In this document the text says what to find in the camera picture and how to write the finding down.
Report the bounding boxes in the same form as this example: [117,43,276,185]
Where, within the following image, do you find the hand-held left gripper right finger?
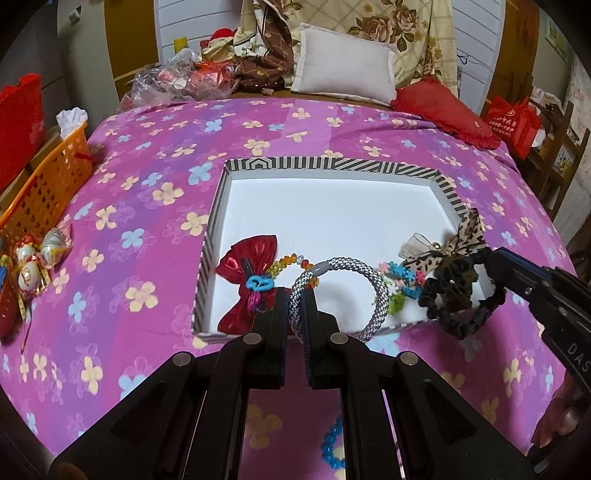
[302,288,539,480]

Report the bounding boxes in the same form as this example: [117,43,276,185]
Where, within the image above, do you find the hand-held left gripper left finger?
[48,299,289,480]

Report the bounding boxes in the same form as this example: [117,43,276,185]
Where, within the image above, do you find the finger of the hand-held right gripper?
[501,247,578,282]
[485,251,561,319]

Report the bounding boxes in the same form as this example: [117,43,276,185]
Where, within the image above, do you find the black scrunchie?
[418,249,509,342]

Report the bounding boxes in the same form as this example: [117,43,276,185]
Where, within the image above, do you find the multicolour crystal bead bracelet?
[265,254,321,289]

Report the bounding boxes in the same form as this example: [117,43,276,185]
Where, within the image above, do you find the leopard print bow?
[401,208,489,273]

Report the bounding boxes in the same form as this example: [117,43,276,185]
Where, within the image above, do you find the red satin bow hair clip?
[215,234,291,334]

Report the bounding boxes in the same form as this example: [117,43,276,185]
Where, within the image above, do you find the silver woven bracelet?
[288,257,391,344]

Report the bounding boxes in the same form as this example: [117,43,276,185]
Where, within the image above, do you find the colourful flower bead bracelet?
[376,261,428,317]

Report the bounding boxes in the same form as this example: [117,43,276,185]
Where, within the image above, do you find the blue beaded bracelet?
[322,416,348,468]

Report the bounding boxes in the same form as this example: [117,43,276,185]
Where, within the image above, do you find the striped cardboard box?
[190,156,497,342]

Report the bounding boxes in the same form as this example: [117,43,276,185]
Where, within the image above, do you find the wooden chair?
[526,85,580,217]

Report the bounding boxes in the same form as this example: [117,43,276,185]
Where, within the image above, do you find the red shopping bag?
[485,95,542,160]

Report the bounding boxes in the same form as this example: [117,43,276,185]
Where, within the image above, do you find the red cushion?
[390,78,502,151]

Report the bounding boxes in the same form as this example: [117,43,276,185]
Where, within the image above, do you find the brown floral cloth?
[233,0,296,90]

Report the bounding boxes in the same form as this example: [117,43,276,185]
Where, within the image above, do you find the red plastic basket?
[0,263,24,337]

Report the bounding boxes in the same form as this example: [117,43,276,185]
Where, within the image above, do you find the white pillow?
[291,22,399,106]

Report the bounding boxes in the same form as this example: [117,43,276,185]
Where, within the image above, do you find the orange plastic basket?
[0,121,93,232]

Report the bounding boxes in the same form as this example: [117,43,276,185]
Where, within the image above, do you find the clear plastic bag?
[119,48,238,112]

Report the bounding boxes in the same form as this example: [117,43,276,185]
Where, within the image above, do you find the cream rose print quilt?
[233,0,460,97]

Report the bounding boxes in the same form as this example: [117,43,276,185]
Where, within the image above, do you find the white tissue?
[56,108,88,137]

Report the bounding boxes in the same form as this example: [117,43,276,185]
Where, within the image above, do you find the red plush toy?
[199,28,236,61]

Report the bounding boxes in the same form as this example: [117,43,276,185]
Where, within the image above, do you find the red gift bag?
[0,74,47,190]

